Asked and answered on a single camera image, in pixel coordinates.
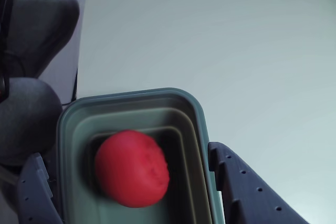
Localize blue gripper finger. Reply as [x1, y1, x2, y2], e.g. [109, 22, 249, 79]
[16, 152, 65, 224]
[207, 141, 311, 224]

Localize red ball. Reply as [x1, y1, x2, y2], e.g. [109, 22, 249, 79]
[94, 129, 170, 208]

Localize grey collapsible container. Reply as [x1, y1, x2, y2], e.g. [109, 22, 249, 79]
[56, 87, 226, 224]

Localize grey trouser leg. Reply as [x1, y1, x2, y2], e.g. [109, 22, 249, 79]
[6, 0, 81, 79]
[0, 78, 64, 168]

